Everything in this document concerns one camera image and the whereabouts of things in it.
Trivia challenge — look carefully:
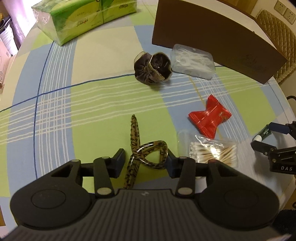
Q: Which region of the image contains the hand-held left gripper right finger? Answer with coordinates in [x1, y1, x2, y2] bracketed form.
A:
[165, 149, 234, 198]

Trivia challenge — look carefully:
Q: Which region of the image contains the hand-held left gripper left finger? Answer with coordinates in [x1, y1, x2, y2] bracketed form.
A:
[50, 148, 126, 199]

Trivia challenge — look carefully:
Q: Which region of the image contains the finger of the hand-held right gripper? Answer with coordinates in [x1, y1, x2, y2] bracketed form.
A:
[251, 139, 278, 156]
[269, 122, 296, 135]

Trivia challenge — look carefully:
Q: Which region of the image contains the dark green tube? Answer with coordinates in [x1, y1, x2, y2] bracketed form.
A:
[254, 124, 273, 142]

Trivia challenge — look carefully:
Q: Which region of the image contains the leopard print hair clip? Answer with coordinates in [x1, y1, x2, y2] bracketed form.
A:
[122, 115, 169, 189]

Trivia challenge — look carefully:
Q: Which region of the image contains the bag of cotton swabs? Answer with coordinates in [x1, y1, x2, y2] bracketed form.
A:
[178, 131, 238, 167]

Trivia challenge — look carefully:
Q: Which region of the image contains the red snack packet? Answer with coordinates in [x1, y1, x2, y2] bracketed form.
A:
[188, 95, 232, 139]

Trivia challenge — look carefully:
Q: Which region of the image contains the brown satin scrunchie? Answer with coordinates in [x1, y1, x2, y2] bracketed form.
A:
[134, 52, 173, 85]

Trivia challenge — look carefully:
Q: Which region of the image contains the clear floss pick box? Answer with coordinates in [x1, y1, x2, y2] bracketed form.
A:
[171, 44, 215, 80]

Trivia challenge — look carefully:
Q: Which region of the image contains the brown cardboard box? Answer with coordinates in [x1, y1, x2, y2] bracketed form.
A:
[151, 0, 288, 84]

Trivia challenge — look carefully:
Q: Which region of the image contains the dark cloth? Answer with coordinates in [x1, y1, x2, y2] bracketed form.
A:
[273, 210, 296, 234]

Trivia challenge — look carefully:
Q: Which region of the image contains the checked tablecloth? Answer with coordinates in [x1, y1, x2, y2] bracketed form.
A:
[0, 0, 296, 209]

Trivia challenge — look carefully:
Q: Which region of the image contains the chair with quilted cover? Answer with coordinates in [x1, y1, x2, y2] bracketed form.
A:
[255, 9, 296, 84]

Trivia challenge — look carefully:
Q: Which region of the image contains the green tissue multipack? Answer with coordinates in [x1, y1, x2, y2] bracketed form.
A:
[31, 0, 137, 45]

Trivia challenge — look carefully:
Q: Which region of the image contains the beige wall socket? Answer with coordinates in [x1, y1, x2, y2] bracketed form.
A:
[274, 0, 287, 13]
[284, 8, 296, 24]

